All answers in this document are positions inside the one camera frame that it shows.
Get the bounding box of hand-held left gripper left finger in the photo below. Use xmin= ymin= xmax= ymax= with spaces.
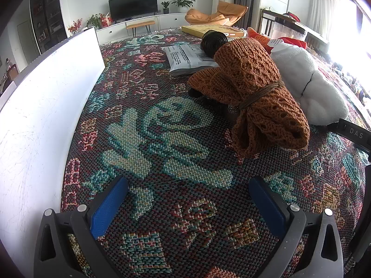
xmin=34 ymin=176 xmax=129 ymax=278

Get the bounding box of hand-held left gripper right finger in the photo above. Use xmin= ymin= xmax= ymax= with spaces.
xmin=249 ymin=176 xmax=344 ymax=278

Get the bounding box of brown knit scarf bundle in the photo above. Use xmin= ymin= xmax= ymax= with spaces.
xmin=188 ymin=38 xmax=310 ymax=157

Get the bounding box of white fluffy towel bundle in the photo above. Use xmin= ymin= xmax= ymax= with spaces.
xmin=271 ymin=45 xmax=350 ymax=126

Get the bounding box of printed woven blanket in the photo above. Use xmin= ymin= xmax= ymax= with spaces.
xmin=61 ymin=29 xmax=371 ymax=278

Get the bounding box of red cloth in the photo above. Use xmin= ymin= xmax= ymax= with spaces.
xmin=268 ymin=37 xmax=308 ymax=50

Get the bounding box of white storage box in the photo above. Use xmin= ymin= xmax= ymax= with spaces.
xmin=0 ymin=26 xmax=105 ymax=267

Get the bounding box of sheer white curtain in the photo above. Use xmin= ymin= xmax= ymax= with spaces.
xmin=307 ymin=0 xmax=345 ymax=35

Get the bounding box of orange knit cloth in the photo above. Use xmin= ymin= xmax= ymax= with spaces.
xmin=247 ymin=27 xmax=273 ymax=47

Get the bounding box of white mailer package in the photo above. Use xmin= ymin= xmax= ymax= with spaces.
xmin=161 ymin=44 xmax=219 ymax=76

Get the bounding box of black plastic bag roll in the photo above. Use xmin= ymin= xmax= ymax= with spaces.
xmin=201 ymin=30 xmax=229 ymax=57

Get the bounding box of orange lounge chair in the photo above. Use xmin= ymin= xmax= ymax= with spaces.
xmin=185 ymin=1 xmax=249 ymax=26

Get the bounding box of red flower arrangement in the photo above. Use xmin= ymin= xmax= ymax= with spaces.
xmin=67 ymin=18 xmax=83 ymax=35

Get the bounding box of yellow flat box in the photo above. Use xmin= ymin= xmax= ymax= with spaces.
xmin=181 ymin=25 xmax=247 ymax=39

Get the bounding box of wooden bench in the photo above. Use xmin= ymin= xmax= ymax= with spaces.
xmin=126 ymin=20 xmax=156 ymax=35

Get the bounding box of bushy green houseplant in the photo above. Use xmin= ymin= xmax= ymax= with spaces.
xmin=86 ymin=14 xmax=102 ymax=29

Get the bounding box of white television cabinet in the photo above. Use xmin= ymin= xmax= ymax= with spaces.
xmin=96 ymin=12 xmax=192 ymax=44

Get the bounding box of dark display cabinet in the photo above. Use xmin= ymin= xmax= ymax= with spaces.
xmin=29 ymin=0 xmax=68 ymax=55

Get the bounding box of black television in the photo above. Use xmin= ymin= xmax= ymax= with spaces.
xmin=108 ymin=0 xmax=158 ymax=21

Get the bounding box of large green potted plant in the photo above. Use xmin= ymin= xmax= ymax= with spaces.
xmin=171 ymin=0 xmax=196 ymax=13

